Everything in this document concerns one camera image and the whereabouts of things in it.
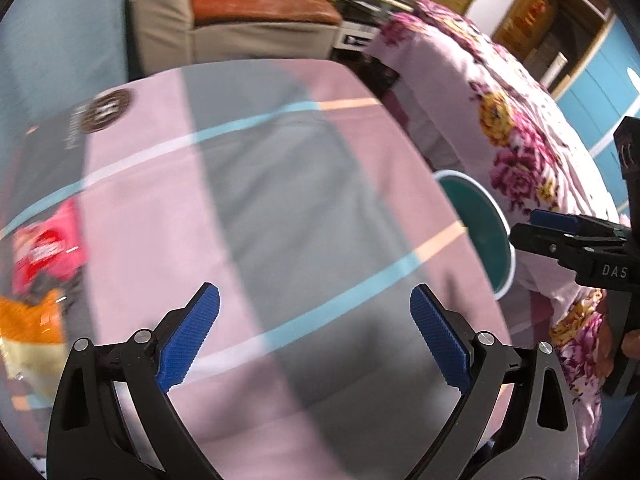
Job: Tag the cream plastic bag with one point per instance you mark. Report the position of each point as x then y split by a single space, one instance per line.
30 365

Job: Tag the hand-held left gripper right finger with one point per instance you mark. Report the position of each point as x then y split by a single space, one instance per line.
440 335

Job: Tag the blue wardrobe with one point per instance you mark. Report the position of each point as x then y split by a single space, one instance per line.
600 85

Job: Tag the teal bin with white rim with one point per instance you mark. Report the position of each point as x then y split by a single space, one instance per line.
480 220

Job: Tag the beige armchair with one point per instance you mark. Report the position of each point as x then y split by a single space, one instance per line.
160 30

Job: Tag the white low cabinet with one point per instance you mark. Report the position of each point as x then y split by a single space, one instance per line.
350 40

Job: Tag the pink red snack packet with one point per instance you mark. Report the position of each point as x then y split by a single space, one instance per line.
50 250

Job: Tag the orange snack packet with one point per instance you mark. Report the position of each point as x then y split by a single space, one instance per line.
30 320

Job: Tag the person's right hand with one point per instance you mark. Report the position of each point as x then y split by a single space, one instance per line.
632 347

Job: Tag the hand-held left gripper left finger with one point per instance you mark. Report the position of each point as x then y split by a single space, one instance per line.
190 335

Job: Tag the orange leather seat cushion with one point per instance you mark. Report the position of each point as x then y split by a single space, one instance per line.
260 7

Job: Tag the pink grey patchwork tablecloth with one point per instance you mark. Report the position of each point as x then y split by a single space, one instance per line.
300 185

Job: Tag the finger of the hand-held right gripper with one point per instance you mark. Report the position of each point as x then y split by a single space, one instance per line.
545 245
550 219

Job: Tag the brown wooden panel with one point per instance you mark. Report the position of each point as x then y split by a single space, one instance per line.
527 15

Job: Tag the pink floral bedspread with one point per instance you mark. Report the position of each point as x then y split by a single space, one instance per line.
450 60

